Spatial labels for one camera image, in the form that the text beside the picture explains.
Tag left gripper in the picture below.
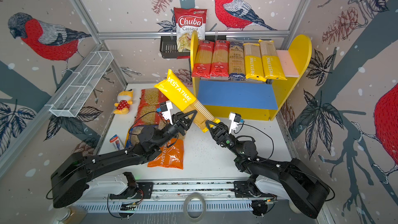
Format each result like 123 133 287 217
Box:
155 109 195 149

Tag yellow Pastatime spaghetti bag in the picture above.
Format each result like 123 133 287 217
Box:
244 43 266 83
154 69 221 133
259 40 287 80

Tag orange Pastatime macaroni bag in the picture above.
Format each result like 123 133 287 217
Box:
147 134 184 170

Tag red spaghetti bag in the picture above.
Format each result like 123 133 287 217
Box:
210 40 230 77
192 40 215 78

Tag dark blue spaghetti bag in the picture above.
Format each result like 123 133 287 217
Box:
228 41 246 81

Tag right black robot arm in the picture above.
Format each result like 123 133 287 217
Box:
205 120 332 219

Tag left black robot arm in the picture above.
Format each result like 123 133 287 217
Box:
46 110 198 208

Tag yellow shelf pink blue boards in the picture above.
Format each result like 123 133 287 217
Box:
192 35 313 121

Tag red macaroni bag near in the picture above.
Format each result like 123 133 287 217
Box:
133 104 166 127

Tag red macaroni bag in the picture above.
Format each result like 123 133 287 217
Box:
140 88 169 105
133 104 166 127

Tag red macaroni bag far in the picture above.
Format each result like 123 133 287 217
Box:
140 88 169 105

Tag blue macaroni bag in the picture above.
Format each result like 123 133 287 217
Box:
125 125 156 148

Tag yellow plush toy red dress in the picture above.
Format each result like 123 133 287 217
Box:
113 89 134 115

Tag clear tape roll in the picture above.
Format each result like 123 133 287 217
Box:
182 192 207 223

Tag red Chuba cassava chips bag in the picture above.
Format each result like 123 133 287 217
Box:
174 8 207 52

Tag glass jar with lid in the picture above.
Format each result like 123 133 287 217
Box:
55 206 88 224

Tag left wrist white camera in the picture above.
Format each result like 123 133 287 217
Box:
157 101 173 124

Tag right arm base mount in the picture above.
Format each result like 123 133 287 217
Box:
230 175 277 200

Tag black wire wall basket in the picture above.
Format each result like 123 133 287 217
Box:
159 35 228 60

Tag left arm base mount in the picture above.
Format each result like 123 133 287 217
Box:
109 172 154 200

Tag white mesh wall shelf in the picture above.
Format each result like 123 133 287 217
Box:
49 51 114 117

